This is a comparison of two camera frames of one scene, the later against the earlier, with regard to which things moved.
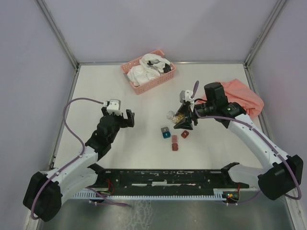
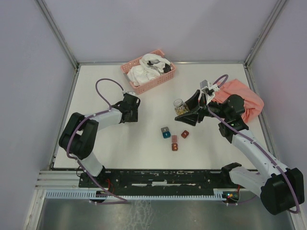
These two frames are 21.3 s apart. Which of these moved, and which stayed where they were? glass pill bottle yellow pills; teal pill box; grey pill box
Moved: glass pill bottle yellow pills
Stayed: grey pill box; teal pill box
